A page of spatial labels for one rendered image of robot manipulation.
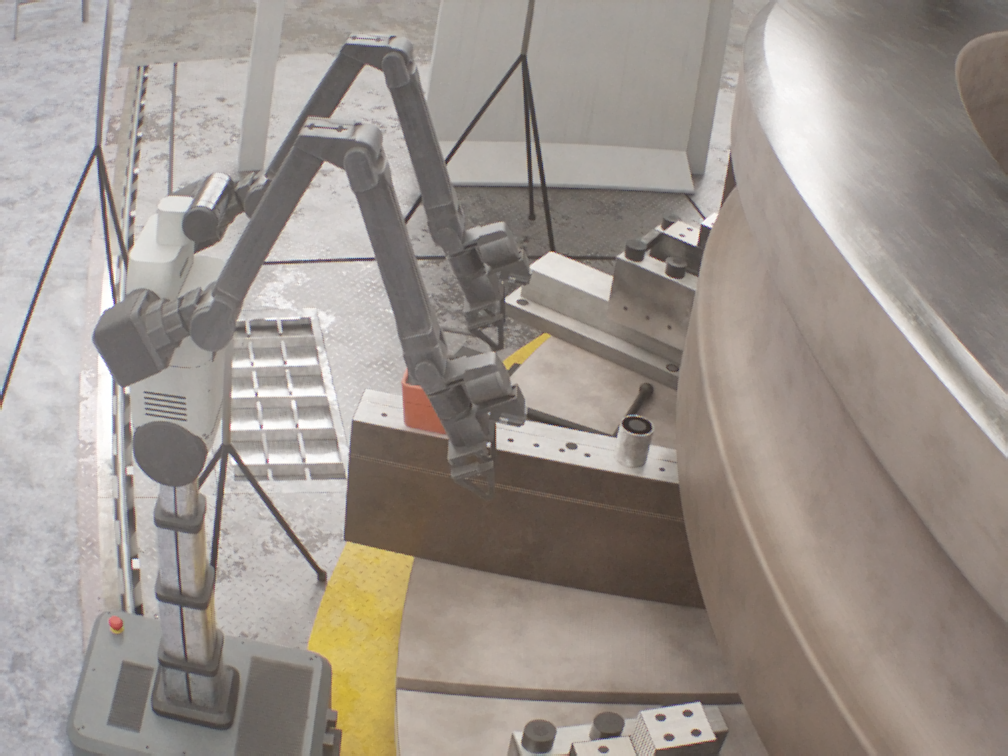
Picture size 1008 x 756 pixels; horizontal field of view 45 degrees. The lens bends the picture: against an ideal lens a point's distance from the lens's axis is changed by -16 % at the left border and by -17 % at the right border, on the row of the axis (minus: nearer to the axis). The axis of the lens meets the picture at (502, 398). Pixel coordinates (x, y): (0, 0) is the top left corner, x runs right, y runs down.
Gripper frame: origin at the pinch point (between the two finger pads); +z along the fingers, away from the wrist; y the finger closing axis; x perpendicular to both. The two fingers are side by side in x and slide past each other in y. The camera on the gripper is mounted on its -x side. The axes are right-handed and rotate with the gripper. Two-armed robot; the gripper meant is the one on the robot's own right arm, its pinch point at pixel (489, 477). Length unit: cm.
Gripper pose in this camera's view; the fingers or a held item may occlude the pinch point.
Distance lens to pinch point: 237.0
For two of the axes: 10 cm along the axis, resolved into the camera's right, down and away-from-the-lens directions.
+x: -9.2, 3.0, 2.4
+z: 3.8, 7.7, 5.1
